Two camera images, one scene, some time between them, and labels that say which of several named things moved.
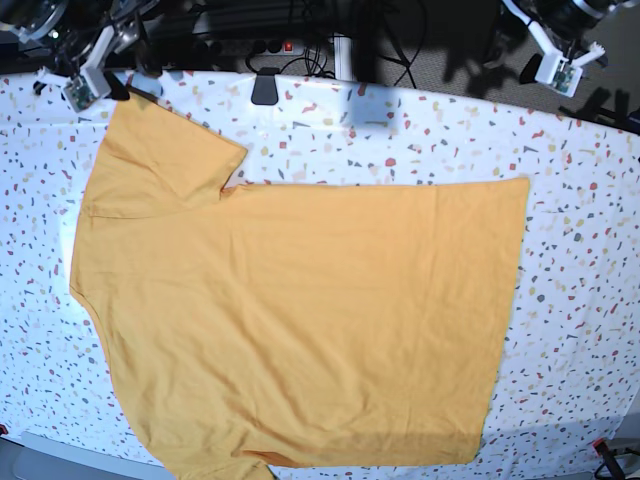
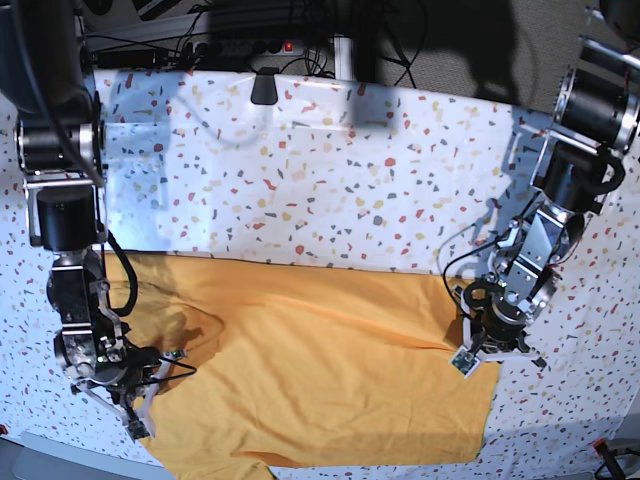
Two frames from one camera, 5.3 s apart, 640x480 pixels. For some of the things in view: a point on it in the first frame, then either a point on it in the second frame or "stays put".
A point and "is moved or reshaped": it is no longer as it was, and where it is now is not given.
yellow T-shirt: x=318 y=324 is moved or reshaped
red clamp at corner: x=616 y=472 stays put
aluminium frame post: x=343 y=57 stays put
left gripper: x=132 y=23 → x=115 y=374
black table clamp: x=265 y=92 stays put
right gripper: x=559 y=64 → x=495 y=324
